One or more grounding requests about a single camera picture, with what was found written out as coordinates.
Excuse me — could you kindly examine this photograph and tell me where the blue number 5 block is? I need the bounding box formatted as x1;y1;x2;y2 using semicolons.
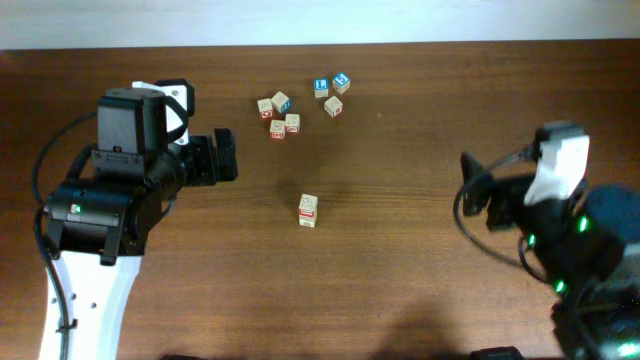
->
332;72;351;94

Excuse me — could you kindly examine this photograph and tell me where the block with blue side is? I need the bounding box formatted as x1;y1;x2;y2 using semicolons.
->
271;91;291;114

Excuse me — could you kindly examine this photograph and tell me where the blue letter L block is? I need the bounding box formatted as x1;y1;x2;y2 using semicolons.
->
313;78;330;98

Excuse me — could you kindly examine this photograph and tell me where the red sided number block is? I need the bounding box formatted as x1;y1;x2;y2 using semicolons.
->
298;194;318;218

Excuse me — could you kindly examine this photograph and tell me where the green B block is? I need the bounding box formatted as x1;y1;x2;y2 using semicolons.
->
299;216;317;228

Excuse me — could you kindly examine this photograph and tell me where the block with red side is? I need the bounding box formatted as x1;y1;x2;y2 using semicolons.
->
324;96;344;118

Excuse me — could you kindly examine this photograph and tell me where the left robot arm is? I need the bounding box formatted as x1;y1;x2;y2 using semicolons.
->
34;79;238;359

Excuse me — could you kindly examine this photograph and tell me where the red bottom butterfly block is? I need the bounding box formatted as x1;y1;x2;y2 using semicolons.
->
269;119;286;140

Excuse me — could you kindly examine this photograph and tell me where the small red edged block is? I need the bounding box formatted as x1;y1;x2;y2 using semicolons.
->
285;114;301;134

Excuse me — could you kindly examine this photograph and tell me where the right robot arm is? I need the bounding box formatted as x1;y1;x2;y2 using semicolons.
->
453;153;639;359

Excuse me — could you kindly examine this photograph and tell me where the red C block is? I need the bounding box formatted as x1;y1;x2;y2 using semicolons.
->
257;98;274;120

